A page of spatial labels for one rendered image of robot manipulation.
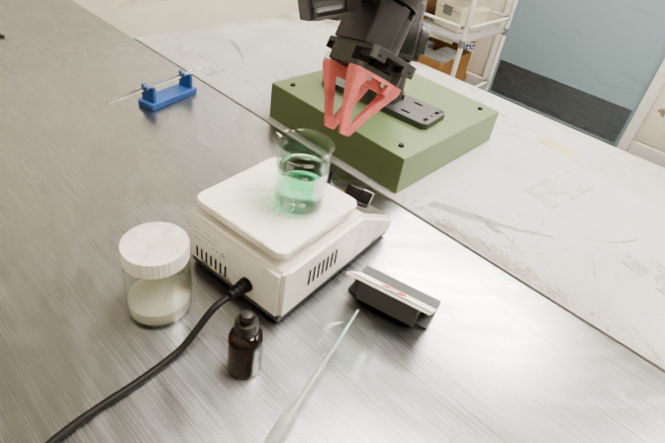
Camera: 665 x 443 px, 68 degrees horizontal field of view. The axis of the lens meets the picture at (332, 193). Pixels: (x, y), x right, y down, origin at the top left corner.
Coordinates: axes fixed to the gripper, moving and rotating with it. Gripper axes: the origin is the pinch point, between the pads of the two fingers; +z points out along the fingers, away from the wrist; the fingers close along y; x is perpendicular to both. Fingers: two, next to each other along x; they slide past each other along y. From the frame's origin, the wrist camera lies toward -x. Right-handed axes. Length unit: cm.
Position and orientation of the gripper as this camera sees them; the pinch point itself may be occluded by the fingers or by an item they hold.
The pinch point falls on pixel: (338, 125)
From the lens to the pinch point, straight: 58.6
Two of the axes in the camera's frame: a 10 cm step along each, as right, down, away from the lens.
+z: -4.1, 9.0, 1.4
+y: 4.9, 3.5, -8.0
